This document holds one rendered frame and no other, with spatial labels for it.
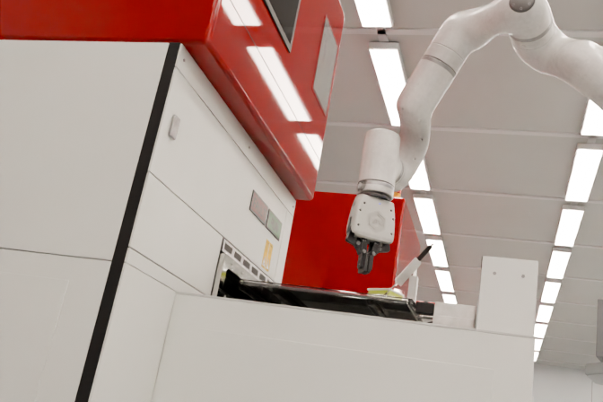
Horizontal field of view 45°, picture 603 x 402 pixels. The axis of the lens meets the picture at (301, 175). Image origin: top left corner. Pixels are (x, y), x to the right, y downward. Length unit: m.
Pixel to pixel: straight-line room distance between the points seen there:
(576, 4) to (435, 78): 2.15
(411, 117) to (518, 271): 0.53
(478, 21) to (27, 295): 1.10
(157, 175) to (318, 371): 0.42
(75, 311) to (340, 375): 0.44
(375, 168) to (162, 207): 0.56
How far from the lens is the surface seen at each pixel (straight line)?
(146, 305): 1.28
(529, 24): 1.65
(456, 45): 1.74
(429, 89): 1.70
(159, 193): 1.27
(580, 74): 1.63
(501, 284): 1.32
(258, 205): 1.73
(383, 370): 1.24
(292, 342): 1.27
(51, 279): 1.25
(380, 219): 1.64
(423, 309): 1.51
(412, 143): 1.76
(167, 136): 1.28
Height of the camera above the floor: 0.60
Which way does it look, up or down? 20 degrees up
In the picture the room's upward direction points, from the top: 10 degrees clockwise
